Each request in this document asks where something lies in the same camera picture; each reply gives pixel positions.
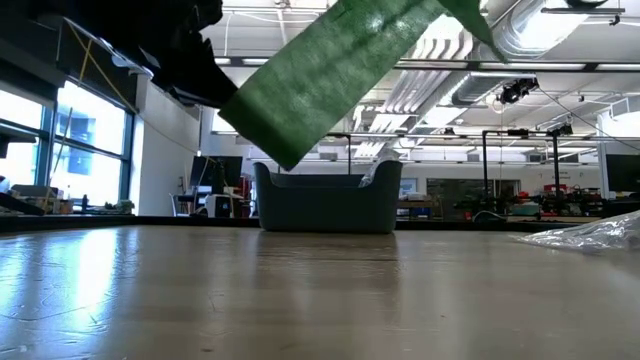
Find long ceiling light bar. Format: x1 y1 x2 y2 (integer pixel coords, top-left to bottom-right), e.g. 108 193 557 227
214 55 640 74

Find silver ventilation duct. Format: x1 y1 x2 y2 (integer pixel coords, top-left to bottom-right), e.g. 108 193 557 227
451 0 592 107

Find green bandage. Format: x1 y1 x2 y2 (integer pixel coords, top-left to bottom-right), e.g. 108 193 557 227
217 0 508 172

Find white computer box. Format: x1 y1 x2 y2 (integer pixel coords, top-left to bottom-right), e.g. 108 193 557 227
204 193 233 219

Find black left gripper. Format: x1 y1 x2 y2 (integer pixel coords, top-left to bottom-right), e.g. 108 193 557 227
151 36 239 109

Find dark teal plastic bin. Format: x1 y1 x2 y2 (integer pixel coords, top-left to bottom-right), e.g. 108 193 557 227
252 159 404 235

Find black metal table frame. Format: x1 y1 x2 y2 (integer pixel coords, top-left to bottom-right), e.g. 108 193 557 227
0 213 576 234

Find yellow cable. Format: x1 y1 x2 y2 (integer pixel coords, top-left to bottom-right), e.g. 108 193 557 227
42 19 137 211

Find large window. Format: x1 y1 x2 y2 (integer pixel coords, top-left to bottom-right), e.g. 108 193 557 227
0 78 135 202

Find black computer monitor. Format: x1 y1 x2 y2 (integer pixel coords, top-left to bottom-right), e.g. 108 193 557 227
189 155 244 189
605 153 640 194

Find black spotlight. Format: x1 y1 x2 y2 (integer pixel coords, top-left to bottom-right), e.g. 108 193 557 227
496 76 541 106

